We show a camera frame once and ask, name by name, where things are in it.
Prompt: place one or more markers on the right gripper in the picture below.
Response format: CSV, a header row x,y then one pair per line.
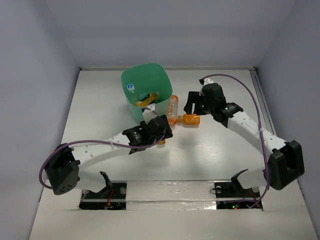
x,y
194,97

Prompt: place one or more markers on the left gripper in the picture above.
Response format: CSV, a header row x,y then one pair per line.
x,y
164,125

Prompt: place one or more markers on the small orange bottle barcode label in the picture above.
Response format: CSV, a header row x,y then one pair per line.
x,y
162,142

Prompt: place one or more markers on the small orange bottle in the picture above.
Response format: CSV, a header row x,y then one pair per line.
x,y
189,119

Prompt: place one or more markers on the tall orange bottle white cap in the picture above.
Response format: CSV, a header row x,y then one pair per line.
x,y
172,112

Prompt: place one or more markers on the orange bottle blue label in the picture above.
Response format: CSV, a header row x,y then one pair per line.
x,y
150,98

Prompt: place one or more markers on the clear crushed plastic bottle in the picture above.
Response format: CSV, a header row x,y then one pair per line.
x,y
130,88

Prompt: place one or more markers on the green plastic bottle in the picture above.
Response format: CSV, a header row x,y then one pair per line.
x,y
159,100

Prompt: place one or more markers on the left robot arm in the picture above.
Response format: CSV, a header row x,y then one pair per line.
x,y
66,166

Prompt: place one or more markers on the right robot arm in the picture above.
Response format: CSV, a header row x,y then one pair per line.
x,y
284,159

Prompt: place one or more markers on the green plastic bin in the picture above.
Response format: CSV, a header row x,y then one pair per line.
x,y
147,78

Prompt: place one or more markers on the silver tape strip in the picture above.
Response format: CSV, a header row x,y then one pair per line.
x,y
170,195

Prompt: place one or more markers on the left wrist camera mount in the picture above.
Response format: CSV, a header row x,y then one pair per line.
x,y
149,113

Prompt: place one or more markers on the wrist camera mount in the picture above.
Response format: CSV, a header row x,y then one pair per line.
x,y
149,113
206,81

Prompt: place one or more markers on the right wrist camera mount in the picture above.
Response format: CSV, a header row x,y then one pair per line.
x,y
206,81

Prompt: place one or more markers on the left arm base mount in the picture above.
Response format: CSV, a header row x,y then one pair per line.
x,y
111,197

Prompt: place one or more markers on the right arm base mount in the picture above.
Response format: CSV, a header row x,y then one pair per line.
x,y
232,196

